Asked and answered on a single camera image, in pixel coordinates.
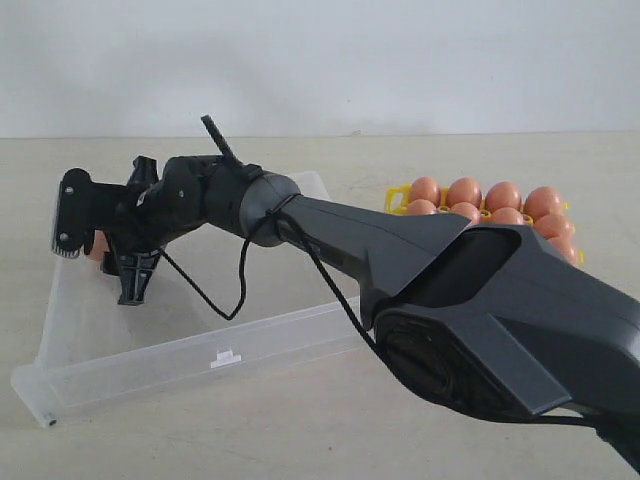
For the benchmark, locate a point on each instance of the clear plastic bin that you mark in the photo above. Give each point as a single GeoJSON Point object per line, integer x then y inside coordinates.
{"type": "Point", "coordinates": [212, 307]}

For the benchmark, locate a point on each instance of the yellow plastic egg tray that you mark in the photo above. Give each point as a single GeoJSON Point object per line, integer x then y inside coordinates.
{"type": "Point", "coordinates": [397, 200]}

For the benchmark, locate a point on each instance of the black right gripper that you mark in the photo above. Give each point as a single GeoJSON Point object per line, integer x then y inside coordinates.
{"type": "Point", "coordinates": [158, 208]}

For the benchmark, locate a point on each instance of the brown egg bin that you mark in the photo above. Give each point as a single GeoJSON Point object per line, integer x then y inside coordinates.
{"type": "Point", "coordinates": [99, 248]}
{"type": "Point", "coordinates": [566, 247]}
{"type": "Point", "coordinates": [507, 216]}

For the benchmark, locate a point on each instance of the brown egg bin corner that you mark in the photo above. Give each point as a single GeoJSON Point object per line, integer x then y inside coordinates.
{"type": "Point", "coordinates": [554, 225]}

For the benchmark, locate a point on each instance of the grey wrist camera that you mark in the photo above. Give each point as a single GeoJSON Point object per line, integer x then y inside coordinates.
{"type": "Point", "coordinates": [82, 207]}

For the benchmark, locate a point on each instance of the brown egg packed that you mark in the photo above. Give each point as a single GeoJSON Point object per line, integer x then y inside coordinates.
{"type": "Point", "coordinates": [468, 210]}
{"type": "Point", "coordinates": [503, 194]}
{"type": "Point", "coordinates": [421, 207]}
{"type": "Point", "coordinates": [425, 188]}
{"type": "Point", "coordinates": [464, 189]}
{"type": "Point", "coordinates": [543, 201]}

